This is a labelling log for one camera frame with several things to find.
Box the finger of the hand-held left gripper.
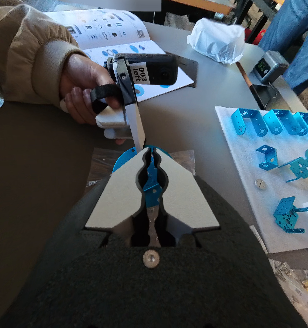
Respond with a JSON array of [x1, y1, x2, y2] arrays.
[[124, 103, 147, 152]]

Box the grey desk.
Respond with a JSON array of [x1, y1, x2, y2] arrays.
[[0, 22, 308, 328]]

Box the person's left hand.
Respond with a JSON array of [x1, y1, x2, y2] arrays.
[[59, 54, 127, 146]]

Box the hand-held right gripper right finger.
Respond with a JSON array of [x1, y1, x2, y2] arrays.
[[153, 148, 220, 239]]

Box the white foam tray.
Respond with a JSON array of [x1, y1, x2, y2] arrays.
[[215, 106, 308, 255]]

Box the grey timer with green display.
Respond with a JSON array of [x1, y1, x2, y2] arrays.
[[252, 49, 290, 85]]

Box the pile of screw bags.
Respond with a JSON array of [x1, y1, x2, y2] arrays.
[[268, 258, 308, 328]]

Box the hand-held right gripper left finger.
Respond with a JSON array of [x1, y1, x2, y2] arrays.
[[85, 148, 152, 239]]

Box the wide teal flat bracket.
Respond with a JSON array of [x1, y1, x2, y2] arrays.
[[278, 148, 308, 183]]

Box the white instruction booklet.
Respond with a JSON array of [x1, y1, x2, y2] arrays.
[[45, 9, 195, 103]]

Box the white crumpled wrap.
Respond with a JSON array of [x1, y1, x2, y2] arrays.
[[187, 17, 246, 65]]

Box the small blue angled bracket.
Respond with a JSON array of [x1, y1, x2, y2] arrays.
[[255, 144, 278, 171]]

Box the blue multi-hole box bracket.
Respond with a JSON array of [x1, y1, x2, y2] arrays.
[[273, 196, 308, 234]]

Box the clear plastic bag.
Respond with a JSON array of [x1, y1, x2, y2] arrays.
[[85, 147, 196, 188]]

